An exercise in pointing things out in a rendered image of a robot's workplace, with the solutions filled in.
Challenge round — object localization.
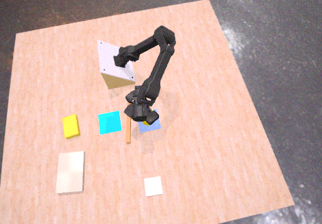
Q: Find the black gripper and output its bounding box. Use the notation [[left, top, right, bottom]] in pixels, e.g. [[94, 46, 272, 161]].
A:
[[126, 90, 159, 125]]

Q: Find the orange flat bar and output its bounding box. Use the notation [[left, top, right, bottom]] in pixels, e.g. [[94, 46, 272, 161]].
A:
[[126, 101, 131, 143]]

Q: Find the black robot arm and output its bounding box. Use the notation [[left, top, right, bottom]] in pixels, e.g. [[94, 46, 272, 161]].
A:
[[113, 25, 176, 122]]

